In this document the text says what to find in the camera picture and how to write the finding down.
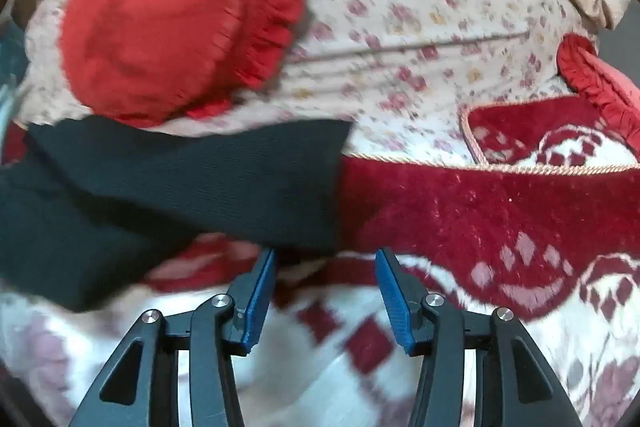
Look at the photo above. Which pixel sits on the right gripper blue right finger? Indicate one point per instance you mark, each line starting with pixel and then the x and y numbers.
pixel 403 295

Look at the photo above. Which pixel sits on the red white plush blanket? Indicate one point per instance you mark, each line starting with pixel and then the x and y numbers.
pixel 547 224

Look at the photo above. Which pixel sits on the floral beige quilt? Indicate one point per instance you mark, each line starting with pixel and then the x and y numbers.
pixel 403 70

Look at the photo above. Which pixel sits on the small red ruffled pillow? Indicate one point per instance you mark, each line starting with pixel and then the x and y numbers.
pixel 610 91

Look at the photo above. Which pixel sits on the black knit pants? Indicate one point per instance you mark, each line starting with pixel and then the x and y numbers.
pixel 94 205

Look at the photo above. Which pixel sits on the red heart ruffled pillow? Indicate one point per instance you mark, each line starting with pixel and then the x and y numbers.
pixel 144 62

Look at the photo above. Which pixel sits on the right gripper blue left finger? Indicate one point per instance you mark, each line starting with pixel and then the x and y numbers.
pixel 251 294

